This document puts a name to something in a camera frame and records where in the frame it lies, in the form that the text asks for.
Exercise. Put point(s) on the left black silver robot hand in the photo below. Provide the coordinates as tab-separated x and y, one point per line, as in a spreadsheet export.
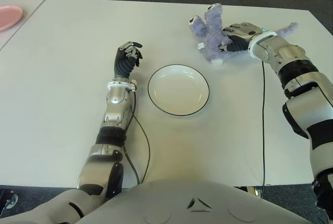
122	64

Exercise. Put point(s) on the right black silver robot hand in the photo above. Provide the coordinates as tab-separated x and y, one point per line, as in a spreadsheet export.
247	30

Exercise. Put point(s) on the purple plush bunny doll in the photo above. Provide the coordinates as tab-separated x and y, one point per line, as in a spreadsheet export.
213	34

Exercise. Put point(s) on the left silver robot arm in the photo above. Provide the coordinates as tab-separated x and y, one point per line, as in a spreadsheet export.
115	104

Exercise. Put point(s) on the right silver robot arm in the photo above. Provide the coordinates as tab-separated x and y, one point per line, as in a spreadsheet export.
307	96

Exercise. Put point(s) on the white plate with black rim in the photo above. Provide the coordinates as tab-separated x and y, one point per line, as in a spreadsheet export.
178	90

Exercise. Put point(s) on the pink plate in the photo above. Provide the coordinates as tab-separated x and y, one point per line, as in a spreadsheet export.
7	17

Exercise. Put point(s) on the grey robot torso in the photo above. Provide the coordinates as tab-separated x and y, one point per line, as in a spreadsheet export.
166	203

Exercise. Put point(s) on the black metal caster foot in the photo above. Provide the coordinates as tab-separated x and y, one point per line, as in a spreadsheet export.
7	199

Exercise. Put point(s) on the metal table bracket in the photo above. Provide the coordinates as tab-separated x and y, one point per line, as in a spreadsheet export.
255	190

